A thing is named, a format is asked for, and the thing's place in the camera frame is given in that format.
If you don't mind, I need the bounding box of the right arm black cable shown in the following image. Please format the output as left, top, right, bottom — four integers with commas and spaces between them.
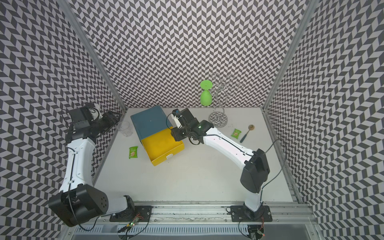
259, 138, 286, 193

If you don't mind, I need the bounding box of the chrome wire glass rack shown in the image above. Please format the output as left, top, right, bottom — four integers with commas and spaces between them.
209, 74, 244, 128

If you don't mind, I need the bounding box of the teal drawer cabinet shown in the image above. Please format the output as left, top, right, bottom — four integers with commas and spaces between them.
131, 106, 172, 141

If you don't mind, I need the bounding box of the aluminium front rail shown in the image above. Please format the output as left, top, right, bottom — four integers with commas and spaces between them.
135, 202, 318, 225

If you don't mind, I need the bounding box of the yellow top drawer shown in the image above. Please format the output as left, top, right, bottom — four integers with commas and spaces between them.
141, 129, 185, 166

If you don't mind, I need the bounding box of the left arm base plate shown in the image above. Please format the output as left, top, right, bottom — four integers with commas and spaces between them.
110, 206, 153, 223

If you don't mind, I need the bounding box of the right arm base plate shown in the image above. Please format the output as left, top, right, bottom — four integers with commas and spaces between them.
229, 205, 273, 223

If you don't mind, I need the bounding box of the right base wiring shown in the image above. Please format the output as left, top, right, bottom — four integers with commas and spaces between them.
238, 217, 266, 240

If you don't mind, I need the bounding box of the clear plastic cup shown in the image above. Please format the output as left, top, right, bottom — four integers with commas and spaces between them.
117, 121, 133, 137

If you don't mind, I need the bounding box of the green plastic wine glass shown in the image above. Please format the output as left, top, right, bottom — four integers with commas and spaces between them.
200, 80, 213, 107

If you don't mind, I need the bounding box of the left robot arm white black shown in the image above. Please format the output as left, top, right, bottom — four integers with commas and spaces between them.
48, 103, 135, 227

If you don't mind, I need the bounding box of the wooden spoon teal handle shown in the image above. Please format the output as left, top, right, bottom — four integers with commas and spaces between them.
240, 125, 255, 143

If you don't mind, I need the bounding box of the green cookie packet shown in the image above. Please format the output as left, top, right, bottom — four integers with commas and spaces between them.
231, 129, 242, 140
129, 146, 138, 159

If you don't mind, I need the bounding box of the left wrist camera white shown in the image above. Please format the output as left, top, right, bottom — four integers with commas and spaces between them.
86, 103, 101, 122

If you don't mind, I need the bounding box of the base wiring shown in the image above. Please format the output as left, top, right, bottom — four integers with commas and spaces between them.
238, 217, 266, 240
117, 213, 151, 240

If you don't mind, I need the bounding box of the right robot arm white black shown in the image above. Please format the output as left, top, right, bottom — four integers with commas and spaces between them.
171, 117, 270, 212

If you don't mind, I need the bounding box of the left base wiring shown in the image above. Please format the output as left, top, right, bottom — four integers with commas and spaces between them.
117, 213, 151, 240

